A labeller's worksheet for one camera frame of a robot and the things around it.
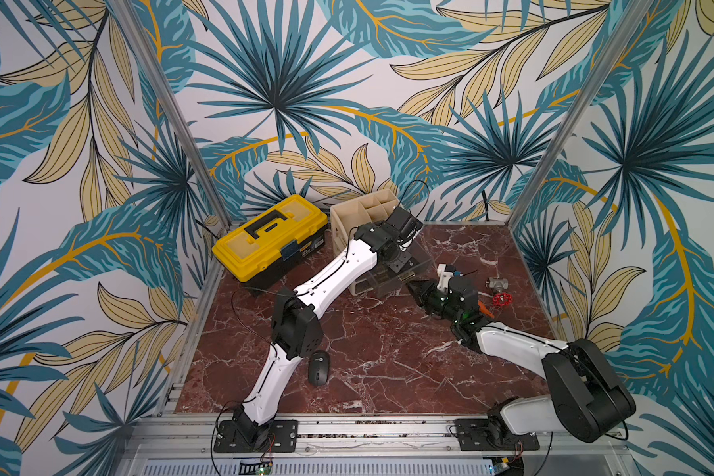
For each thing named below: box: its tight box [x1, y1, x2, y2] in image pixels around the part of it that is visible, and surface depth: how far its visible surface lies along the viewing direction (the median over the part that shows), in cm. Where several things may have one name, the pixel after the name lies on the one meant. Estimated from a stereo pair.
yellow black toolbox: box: [211, 194, 329, 294], surface depth 94 cm
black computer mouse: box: [308, 350, 331, 387], surface depth 85 cm
